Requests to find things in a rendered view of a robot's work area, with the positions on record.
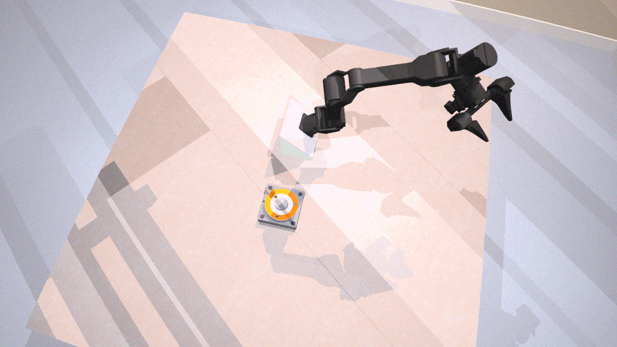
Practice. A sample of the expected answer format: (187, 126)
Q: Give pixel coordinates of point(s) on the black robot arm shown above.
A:
(430, 69)

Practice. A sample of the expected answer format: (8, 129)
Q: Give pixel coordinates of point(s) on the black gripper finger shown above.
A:
(504, 104)
(476, 129)

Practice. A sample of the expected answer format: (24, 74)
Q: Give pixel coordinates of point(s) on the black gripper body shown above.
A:
(472, 93)

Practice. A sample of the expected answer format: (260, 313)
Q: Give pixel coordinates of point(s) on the orange and yellow round plate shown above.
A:
(286, 214)

